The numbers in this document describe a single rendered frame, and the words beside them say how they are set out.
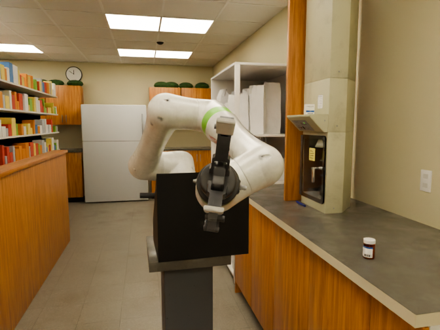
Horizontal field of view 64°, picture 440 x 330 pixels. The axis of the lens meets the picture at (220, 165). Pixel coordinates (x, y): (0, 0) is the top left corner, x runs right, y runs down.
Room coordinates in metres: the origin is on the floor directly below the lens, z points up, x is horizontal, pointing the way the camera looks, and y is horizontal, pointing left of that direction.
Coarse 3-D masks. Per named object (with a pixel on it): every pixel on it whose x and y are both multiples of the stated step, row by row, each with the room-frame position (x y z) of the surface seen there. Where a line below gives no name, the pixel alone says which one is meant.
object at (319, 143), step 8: (304, 136) 2.24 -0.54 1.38; (312, 136) 2.13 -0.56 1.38; (320, 136) 2.04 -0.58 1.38; (304, 144) 2.24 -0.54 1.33; (312, 144) 2.13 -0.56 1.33; (320, 144) 2.03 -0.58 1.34; (304, 152) 2.23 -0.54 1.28; (320, 152) 2.03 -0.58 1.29; (304, 160) 2.23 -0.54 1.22; (312, 160) 2.12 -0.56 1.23; (320, 160) 2.03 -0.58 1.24; (304, 168) 2.23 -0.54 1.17; (304, 176) 2.22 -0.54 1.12; (320, 176) 2.02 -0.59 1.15; (304, 184) 2.22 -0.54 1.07; (312, 184) 2.12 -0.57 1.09; (320, 184) 2.02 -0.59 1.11; (304, 192) 2.22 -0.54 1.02; (312, 192) 2.11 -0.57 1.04; (320, 192) 2.02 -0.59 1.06; (320, 200) 2.01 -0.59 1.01
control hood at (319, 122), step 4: (288, 116) 2.24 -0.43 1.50; (292, 116) 2.18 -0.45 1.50; (296, 116) 2.13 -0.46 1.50; (300, 116) 2.08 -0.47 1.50; (304, 116) 2.02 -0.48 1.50; (308, 116) 1.97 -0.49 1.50; (312, 116) 1.96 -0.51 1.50; (316, 116) 1.97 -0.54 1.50; (320, 116) 1.97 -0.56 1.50; (324, 116) 1.98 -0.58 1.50; (308, 120) 2.02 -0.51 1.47; (312, 120) 1.98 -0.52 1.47; (316, 120) 1.97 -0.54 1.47; (320, 120) 1.97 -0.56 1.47; (324, 120) 1.98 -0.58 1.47; (312, 124) 2.02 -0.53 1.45; (316, 124) 1.98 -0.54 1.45; (320, 124) 1.97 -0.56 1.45; (324, 124) 1.98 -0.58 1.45; (316, 128) 2.02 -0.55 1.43; (320, 128) 1.98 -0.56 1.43; (324, 128) 1.98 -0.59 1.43
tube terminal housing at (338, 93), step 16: (320, 80) 2.09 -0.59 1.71; (336, 80) 1.99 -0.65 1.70; (304, 96) 2.28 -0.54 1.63; (336, 96) 1.99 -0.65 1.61; (352, 96) 2.12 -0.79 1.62; (320, 112) 2.07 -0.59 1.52; (336, 112) 1.99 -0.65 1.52; (352, 112) 2.13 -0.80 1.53; (336, 128) 1.99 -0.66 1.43; (352, 128) 2.15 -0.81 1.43; (336, 144) 1.99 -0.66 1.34; (352, 144) 2.17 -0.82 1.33; (336, 160) 1.99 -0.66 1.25; (336, 176) 2.00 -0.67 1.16; (336, 192) 2.00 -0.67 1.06; (320, 208) 2.04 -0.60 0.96; (336, 208) 2.00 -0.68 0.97
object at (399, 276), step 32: (256, 192) 2.60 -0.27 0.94; (288, 224) 1.77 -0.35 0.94; (320, 224) 1.77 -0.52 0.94; (352, 224) 1.77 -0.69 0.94; (384, 224) 1.77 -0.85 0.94; (416, 224) 1.77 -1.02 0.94; (320, 256) 1.42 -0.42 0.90; (352, 256) 1.33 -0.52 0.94; (384, 256) 1.33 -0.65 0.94; (416, 256) 1.33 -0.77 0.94; (384, 288) 1.06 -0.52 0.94; (416, 288) 1.06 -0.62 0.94; (416, 320) 0.90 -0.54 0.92
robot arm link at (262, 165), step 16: (224, 112) 1.13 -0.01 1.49; (208, 128) 1.12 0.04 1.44; (240, 128) 1.02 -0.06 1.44; (240, 144) 0.93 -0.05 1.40; (256, 144) 0.88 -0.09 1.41; (240, 160) 0.85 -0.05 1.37; (256, 160) 0.83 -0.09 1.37; (272, 160) 0.84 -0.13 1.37; (256, 176) 0.83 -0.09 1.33; (272, 176) 0.84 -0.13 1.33
